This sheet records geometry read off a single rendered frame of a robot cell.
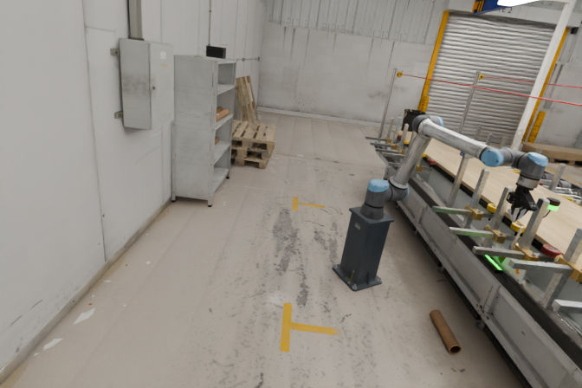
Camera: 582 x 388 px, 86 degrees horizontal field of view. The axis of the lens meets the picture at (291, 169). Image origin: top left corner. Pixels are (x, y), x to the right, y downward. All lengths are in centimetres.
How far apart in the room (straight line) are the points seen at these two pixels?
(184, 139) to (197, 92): 51
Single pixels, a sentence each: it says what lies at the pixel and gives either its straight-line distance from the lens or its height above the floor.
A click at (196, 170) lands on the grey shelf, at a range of 350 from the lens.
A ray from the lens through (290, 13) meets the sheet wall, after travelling 958.
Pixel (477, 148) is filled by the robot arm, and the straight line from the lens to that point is 198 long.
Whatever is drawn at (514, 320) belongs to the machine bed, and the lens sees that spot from 265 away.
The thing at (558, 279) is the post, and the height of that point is 87.
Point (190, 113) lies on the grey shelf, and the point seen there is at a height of 102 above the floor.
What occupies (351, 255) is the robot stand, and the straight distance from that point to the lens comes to 270.
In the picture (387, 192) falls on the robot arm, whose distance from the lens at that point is 250.
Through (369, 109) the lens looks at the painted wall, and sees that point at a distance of 977.
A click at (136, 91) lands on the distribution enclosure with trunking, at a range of 251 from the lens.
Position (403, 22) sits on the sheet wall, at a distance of 987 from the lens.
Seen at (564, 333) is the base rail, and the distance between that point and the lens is 198.
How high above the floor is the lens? 169
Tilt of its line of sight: 20 degrees down
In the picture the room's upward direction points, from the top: 8 degrees clockwise
